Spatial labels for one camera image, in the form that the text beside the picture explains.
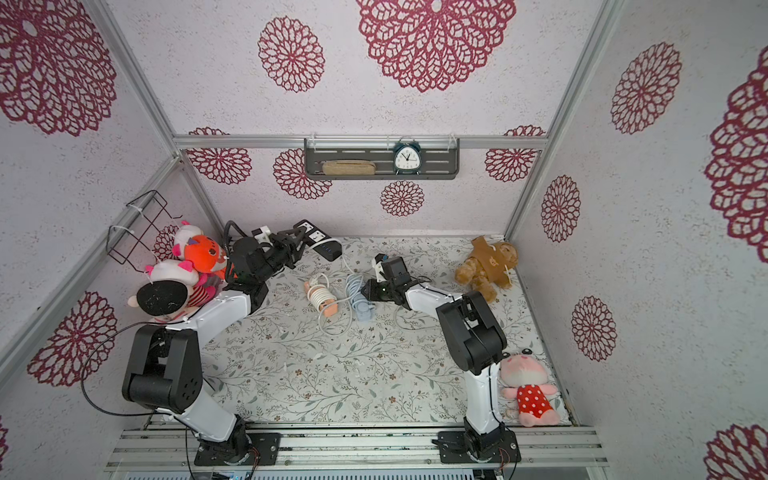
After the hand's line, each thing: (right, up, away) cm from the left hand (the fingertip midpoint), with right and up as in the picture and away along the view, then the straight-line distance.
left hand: (310, 229), depth 83 cm
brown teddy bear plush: (+57, -10, +19) cm, 61 cm away
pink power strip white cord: (0, -20, +13) cm, 24 cm away
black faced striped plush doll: (-39, -16, 0) cm, 42 cm away
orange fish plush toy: (-34, -6, +7) cm, 35 cm away
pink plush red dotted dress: (+58, -39, -4) cm, 70 cm away
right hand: (+14, -17, +14) cm, 26 cm away
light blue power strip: (+13, -22, +13) cm, 29 cm away
